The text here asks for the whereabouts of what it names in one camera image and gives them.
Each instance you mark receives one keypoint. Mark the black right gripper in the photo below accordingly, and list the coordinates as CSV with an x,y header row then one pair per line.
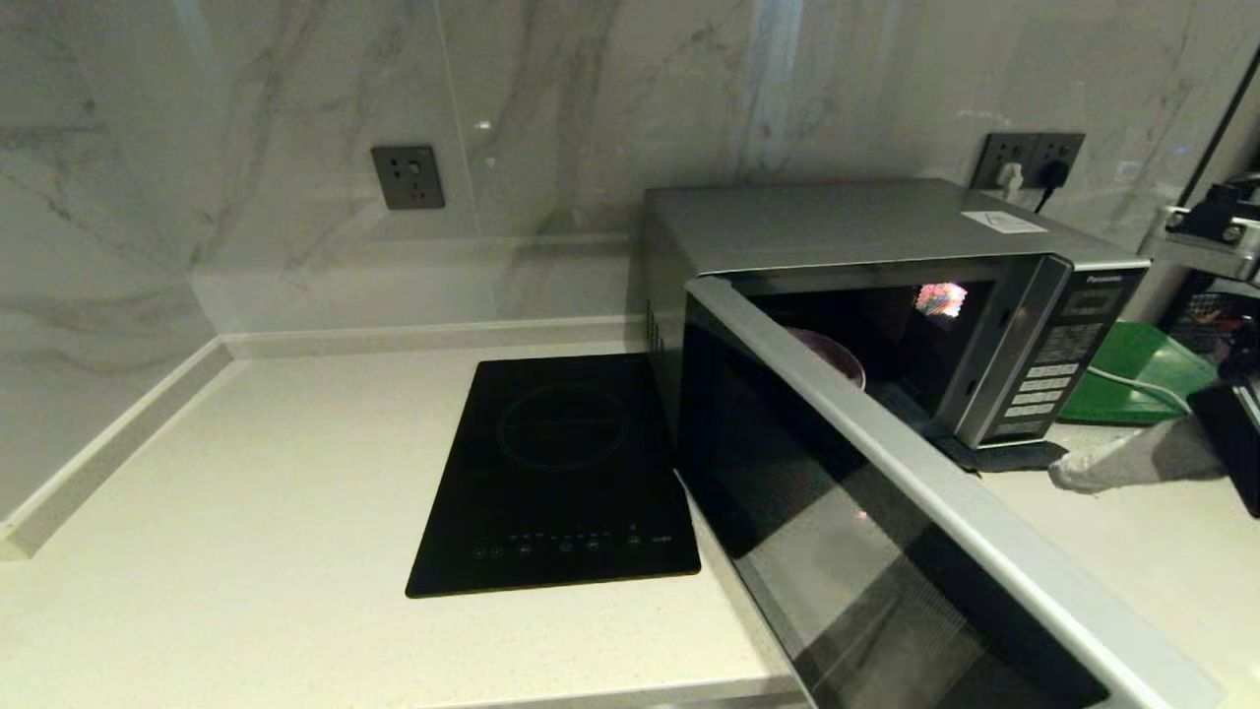
x,y
1238,443

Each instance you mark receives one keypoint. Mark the black glass microwave door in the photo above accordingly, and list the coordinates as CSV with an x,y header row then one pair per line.
x,y
886,532

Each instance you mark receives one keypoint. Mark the purple plastic plate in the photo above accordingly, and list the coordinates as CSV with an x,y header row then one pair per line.
x,y
837,354

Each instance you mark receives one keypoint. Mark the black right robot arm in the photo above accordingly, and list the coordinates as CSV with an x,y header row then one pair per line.
x,y
1211,231

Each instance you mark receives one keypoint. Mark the green plastic cutting board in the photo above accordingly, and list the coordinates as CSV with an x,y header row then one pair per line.
x,y
1132,379

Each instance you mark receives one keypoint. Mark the black cloth pad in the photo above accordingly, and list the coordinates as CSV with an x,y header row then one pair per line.
x,y
1014,456

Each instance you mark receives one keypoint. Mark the white paper label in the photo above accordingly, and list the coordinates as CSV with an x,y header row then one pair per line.
x,y
1004,222

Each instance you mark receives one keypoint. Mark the black power plug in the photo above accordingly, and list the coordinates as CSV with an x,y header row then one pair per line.
x,y
1054,174

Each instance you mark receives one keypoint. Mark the white power plug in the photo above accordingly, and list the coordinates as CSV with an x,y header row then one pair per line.
x,y
1011,177

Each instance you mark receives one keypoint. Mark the black induction cooktop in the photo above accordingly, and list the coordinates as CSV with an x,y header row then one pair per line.
x,y
551,473

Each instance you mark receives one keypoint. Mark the grey double wall socket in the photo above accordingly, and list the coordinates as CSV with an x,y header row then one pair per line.
x,y
1014,148

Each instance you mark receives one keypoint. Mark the grey single wall socket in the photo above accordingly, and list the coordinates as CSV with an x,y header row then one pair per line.
x,y
407,177

